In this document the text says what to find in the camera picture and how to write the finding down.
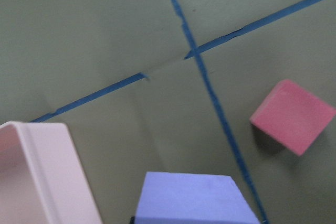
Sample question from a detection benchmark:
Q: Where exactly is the pink plastic bin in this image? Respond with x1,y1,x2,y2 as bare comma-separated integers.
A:
1,121,102,223

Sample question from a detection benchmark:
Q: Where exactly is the red foam block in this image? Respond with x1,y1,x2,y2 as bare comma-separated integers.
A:
250,79,335,156

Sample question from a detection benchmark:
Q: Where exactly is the purple foam block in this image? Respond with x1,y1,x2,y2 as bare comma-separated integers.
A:
134,172,259,223

